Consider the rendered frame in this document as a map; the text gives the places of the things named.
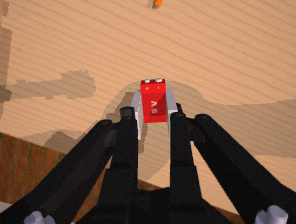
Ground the orange cylinder with grey end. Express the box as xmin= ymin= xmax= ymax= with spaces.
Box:
xmin=153 ymin=0 xmax=162 ymax=7

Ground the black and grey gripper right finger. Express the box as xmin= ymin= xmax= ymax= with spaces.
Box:
xmin=166 ymin=87 xmax=296 ymax=224

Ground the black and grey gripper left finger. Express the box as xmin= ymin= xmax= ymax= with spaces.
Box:
xmin=0 ymin=89 xmax=143 ymax=224

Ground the red 9v battery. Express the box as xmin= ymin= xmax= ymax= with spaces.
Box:
xmin=140 ymin=78 xmax=167 ymax=123

